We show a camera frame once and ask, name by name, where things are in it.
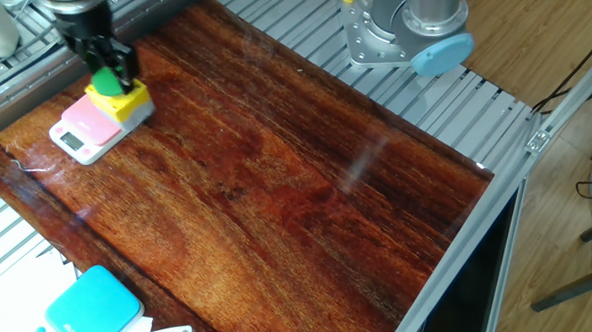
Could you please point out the white paper sheet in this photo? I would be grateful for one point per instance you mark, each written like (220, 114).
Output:
(10, 303)

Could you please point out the aluminium table frame rail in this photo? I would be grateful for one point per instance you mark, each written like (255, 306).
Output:
(24, 96)
(473, 234)

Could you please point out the yellow box green push button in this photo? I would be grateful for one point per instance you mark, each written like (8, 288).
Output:
(123, 106)

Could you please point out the silver corner bracket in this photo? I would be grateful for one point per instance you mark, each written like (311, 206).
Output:
(538, 141)

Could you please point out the pink white kitchen scale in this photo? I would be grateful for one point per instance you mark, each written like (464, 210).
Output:
(85, 122)

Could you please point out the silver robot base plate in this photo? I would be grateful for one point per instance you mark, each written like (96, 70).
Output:
(366, 50)

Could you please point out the aluminium frame post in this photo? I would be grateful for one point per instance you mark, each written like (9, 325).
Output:
(585, 83)

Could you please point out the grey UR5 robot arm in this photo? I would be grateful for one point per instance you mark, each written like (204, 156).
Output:
(383, 9)

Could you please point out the glossy dark wood board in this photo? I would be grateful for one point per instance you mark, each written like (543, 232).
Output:
(284, 200)

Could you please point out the turquoise white scale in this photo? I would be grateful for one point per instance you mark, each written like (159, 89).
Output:
(95, 305)

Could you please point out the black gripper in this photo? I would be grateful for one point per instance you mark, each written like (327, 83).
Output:
(84, 26)

